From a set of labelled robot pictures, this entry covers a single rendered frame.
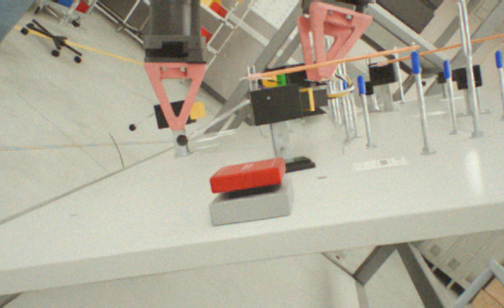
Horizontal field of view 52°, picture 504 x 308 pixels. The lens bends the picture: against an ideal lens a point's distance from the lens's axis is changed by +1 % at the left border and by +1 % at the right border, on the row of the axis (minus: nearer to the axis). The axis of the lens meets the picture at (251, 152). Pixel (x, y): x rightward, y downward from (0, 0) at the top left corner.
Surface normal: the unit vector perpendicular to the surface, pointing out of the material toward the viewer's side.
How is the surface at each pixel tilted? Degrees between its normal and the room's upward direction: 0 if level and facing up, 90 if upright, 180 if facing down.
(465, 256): 90
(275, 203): 90
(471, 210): 90
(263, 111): 80
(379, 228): 90
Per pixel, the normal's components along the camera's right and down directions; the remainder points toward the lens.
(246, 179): -0.12, 0.13
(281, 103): 0.11, 0.09
